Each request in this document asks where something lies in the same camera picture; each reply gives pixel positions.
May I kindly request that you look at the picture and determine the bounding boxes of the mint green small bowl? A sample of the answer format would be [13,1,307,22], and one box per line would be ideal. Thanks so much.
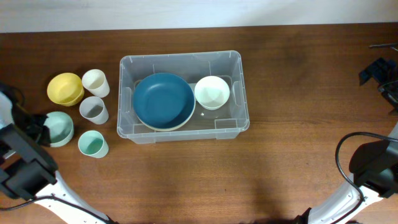
[44,111,74,147]

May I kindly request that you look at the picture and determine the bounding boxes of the yellow small bowl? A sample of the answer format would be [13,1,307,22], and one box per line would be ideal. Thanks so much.
[47,73,85,106]

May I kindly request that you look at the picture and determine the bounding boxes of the grey cup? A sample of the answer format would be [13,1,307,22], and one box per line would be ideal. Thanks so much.
[79,96,109,124]

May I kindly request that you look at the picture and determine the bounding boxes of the cream white cup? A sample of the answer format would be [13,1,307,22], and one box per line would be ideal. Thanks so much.
[82,69,110,98]

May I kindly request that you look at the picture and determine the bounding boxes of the dark blue large bowl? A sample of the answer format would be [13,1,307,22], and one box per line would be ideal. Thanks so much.
[132,73,196,131]

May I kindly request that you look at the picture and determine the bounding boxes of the cream large bowl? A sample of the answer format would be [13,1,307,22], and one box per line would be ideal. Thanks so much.
[137,103,196,132]

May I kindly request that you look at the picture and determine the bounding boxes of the white small bowl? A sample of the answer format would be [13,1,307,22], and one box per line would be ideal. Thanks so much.
[194,76,230,110]

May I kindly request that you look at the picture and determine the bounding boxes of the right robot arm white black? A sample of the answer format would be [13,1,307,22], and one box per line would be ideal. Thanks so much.
[294,127,397,224]

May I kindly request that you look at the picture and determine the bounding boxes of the clear plastic storage container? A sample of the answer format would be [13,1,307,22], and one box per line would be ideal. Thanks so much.
[116,50,250,144]

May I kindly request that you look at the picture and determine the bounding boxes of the mint green cup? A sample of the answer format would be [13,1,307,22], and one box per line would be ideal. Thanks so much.
[78,130,109,159]

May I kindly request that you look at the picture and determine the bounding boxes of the right black cable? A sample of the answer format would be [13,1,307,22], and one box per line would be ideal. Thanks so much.
[331,131,398,224]

